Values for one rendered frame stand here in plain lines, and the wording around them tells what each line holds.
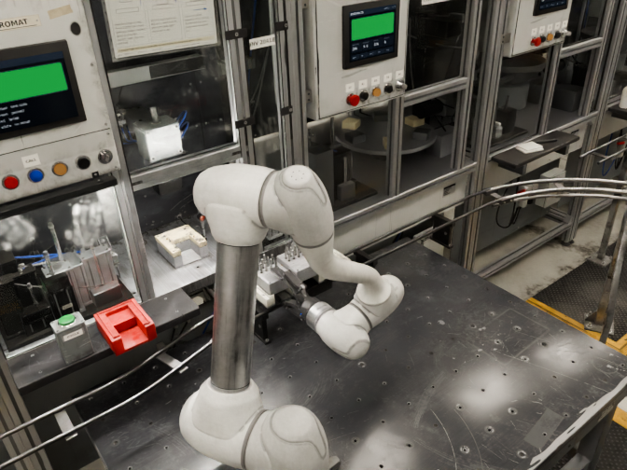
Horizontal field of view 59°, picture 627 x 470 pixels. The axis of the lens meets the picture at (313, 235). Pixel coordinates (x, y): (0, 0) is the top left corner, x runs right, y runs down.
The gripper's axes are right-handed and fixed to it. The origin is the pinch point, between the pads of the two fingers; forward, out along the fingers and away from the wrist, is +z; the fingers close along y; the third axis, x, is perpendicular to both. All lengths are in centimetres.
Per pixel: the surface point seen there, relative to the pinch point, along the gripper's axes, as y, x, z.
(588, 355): -22, -71, -74
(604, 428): -47, -72, -85
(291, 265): 2.2, -7.3, 2.8
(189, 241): 3.4, 13.6, 37.0
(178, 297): 0.5, 29.9, 13.7
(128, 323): 3.6, 48.5, 8.0
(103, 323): 7, 55, 9
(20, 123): 66, 59, 16
